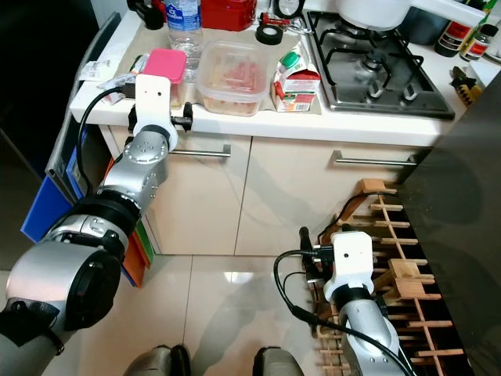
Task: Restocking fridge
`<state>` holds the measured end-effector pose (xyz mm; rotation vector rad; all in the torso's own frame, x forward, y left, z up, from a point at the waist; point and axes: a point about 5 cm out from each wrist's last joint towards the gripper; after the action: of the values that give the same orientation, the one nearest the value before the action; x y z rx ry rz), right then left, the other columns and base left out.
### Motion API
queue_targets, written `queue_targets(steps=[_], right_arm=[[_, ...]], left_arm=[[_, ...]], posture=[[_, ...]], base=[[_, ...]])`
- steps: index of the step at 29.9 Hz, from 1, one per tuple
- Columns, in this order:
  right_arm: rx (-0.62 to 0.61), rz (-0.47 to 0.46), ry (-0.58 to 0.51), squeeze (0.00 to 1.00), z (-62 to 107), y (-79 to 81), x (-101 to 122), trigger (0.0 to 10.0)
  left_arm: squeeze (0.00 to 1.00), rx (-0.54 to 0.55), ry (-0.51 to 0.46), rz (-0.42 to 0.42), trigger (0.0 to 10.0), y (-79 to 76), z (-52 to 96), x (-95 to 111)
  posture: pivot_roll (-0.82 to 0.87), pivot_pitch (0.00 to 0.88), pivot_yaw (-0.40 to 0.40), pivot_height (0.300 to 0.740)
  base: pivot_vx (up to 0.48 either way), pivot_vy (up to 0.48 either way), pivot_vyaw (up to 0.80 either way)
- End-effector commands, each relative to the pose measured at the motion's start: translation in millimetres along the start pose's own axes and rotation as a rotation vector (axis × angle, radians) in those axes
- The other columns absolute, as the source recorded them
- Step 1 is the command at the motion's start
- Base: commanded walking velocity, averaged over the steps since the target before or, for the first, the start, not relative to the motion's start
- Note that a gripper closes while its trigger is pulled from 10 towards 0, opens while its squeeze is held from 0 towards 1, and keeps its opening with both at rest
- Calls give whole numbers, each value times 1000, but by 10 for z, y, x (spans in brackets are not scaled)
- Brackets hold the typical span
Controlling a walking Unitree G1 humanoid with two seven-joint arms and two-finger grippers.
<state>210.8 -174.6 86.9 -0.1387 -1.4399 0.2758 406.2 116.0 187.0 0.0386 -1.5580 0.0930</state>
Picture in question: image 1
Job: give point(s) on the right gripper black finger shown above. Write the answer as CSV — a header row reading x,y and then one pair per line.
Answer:
x,y
304,237

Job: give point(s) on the clear container with pink lid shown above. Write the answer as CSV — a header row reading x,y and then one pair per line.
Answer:
x,y
164,64

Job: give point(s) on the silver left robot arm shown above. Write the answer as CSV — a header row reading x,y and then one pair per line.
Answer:
x,y
141,164

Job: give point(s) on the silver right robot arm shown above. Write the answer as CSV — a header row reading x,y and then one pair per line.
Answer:
x,y
368,337

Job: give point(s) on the dark grey fridge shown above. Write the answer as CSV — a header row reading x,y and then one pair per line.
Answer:
x,y
454,235

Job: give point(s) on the beige kitchen cabinet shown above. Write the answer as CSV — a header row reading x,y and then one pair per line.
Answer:
x,y
282,204

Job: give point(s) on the clear lidded food container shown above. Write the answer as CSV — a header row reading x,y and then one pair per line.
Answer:
x,y
235,78

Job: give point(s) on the clear plastic water bottle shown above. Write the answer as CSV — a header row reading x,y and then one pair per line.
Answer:
x,y
184,31

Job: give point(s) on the wooden wine rack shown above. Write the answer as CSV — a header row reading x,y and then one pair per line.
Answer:
x,y
376,186

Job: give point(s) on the flat white plastic packet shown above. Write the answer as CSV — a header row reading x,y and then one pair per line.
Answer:
x,y
102,69

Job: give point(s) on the grey flat board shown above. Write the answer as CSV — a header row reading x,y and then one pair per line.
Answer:
x,y
74,117

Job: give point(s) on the red espresso machine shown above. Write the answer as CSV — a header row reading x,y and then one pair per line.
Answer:
x,y
227,14

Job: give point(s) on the black tape roll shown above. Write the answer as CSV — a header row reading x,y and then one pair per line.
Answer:
x,y
269,41

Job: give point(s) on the red and white juice carton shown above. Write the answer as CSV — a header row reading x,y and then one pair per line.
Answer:
x,y
297,86

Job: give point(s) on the grey right robot foot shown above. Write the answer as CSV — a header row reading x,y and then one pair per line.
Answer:
x,y
278,366

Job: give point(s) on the grey robot foot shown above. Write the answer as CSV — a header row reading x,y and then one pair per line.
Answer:
x,y
153,364
278,366

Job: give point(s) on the orange and green boards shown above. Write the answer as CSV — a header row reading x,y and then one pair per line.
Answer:
x,y
135,258

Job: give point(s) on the tall black appliance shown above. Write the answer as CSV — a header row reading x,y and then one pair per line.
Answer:
x,y
31,78

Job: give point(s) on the blue flat board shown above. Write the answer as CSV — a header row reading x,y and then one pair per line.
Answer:
x,y
47,211

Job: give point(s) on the steel gas hob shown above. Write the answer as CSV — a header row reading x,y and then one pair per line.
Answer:
x,y
376,70

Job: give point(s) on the grey left robot foot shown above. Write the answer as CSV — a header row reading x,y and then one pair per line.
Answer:
x,y
153,364

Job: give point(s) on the white cooking pot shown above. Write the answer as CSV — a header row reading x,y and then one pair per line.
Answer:
x,y
372,12

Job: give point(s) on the black and yellow tool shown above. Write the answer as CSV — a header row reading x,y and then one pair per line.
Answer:
x,y
466,86

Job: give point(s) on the dark sauce bottle red label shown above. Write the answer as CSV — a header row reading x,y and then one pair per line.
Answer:
x,y
452,37

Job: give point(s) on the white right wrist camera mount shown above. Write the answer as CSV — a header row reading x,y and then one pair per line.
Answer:
x,y
351,254

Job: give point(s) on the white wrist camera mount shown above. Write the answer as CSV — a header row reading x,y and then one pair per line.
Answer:
x,y
155,98
351,254

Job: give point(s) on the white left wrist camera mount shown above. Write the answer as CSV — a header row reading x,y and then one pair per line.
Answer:
x,y
155,98

